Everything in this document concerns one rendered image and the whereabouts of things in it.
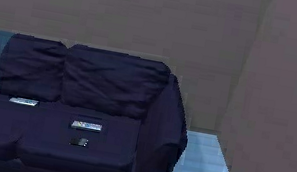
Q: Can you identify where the dark navy sofa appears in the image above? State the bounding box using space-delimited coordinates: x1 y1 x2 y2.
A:
0 29 202 172

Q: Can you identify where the small black phone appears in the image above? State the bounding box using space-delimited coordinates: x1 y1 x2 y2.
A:
69 135 90 149

